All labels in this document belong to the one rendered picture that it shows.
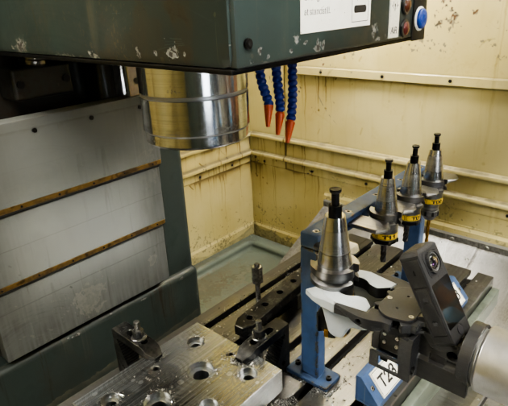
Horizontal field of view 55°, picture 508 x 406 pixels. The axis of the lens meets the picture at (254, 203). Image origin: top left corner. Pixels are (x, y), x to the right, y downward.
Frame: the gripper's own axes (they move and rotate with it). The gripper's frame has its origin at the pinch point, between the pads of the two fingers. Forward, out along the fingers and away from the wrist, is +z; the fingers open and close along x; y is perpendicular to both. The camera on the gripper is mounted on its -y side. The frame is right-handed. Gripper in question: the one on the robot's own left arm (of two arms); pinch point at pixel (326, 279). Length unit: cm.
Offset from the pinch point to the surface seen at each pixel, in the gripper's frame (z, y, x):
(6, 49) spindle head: 57, -28, -11
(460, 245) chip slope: 14, 42, 100
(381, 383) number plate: 0.3, 33.1, 20.0
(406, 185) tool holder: 9.0, 2.1, 42.7
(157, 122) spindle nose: 23.7, -19.6, -7.1
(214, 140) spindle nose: 17.4, -16.9, -2.4
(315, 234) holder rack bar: 13.3, 4.0, 16.4
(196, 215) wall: 107, 45, 68
